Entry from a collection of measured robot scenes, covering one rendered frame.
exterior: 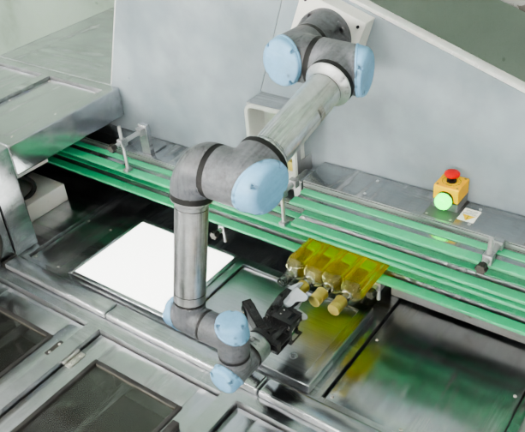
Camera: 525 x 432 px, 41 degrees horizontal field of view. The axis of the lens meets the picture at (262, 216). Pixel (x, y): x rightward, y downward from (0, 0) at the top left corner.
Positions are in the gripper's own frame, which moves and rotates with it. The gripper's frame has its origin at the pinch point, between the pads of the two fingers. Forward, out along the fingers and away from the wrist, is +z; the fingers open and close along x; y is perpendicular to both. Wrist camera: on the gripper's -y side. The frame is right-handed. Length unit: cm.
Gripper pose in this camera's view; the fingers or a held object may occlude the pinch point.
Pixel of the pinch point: (297, 292)
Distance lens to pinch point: 187.1
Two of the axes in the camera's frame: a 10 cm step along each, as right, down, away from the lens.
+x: -0.4, -8.1, -5.9
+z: 5.8, -5.0, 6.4
